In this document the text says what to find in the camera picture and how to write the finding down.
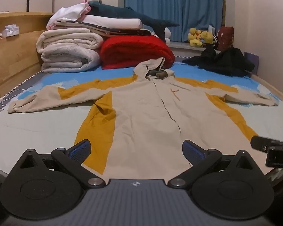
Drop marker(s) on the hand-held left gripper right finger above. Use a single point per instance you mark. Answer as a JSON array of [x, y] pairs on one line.
[[193, 149]]

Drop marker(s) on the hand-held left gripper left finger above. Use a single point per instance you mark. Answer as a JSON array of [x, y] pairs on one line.
[[81, 148]]

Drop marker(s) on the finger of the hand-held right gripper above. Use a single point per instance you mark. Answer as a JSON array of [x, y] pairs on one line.
[[259, 143]]

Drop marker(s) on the beige and mustard hooded jacket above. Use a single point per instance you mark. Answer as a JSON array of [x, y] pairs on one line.
[[141, 113]]

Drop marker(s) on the blue patterned bed sheet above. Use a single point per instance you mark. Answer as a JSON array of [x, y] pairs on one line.
[[49, 127]]

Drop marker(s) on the purple paper bag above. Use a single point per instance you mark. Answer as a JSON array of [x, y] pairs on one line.
[[254, 60]]

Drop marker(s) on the black clothing pile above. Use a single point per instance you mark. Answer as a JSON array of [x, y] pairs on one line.
[[224, 62]]

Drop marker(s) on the white window sill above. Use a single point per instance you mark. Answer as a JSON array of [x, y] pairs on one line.
[[179, 46]]

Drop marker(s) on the dark red dotted bag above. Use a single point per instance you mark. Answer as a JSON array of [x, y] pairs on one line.
[[226, 38]]

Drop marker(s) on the wooden headboard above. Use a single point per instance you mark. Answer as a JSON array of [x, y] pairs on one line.
[[11, 63]]

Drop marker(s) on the red folded blanket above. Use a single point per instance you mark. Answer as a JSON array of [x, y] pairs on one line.
[[134, 51]]

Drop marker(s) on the cream folded blanket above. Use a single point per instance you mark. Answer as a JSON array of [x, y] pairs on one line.
[[66, 38]]

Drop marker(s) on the yellow plush toy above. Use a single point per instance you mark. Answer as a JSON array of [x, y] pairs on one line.
[[207, 37], [194, 37]]

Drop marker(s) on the white plush toy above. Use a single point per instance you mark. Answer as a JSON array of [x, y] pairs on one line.
[[168, 34]]

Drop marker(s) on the white plastic container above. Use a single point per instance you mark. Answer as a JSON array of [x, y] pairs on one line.
[[210, 29]]

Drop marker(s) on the dotted dark-edged folded mat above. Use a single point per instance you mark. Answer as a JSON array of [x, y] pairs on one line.
[[122, 31]]

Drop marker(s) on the white folded pillow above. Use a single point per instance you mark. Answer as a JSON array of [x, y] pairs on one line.
[[113, 22]]

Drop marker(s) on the white and pink garment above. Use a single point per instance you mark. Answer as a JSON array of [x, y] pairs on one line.
[[68, 11]]

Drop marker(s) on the dark teal shark plush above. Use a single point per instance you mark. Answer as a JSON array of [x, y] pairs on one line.
[[122, 13]]

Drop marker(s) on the blue curtain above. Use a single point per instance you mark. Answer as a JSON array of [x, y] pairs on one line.
[[174, 4]]

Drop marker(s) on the wooden bed side rail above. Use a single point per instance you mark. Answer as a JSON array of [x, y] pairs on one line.
[[273, 87]]

